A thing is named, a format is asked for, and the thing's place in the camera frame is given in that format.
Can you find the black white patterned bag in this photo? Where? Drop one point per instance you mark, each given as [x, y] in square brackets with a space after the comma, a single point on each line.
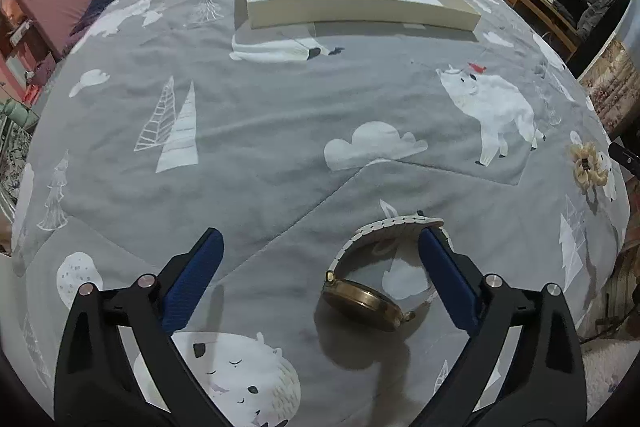
[14, 157]

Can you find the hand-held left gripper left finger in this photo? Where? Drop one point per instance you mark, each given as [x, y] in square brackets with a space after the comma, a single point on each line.
[192, 279]

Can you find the cream flower hair clip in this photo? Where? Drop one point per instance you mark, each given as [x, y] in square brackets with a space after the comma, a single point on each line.
[592, 167]

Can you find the floral upholstered chair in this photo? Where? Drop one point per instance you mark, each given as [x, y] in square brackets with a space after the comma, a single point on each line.
[612, 82]

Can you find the grey polar bear blanket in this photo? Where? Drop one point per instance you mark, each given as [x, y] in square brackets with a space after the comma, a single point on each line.
[275, 132]

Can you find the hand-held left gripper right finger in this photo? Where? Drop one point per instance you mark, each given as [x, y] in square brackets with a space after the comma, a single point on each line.
[447, 279]

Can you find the grey-green bag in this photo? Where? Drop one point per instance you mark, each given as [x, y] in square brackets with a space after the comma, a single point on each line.
[15, 113]

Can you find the gold watch with white band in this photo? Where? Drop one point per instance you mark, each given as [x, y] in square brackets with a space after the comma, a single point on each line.
[365, 302]

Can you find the white power strip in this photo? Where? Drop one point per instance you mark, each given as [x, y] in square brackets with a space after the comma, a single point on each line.
[20, 32]

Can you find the wooden desk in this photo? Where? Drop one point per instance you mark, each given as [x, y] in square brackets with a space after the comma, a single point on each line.
[530, 2]

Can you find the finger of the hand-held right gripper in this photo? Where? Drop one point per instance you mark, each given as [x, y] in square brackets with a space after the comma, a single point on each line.
[624, 156]

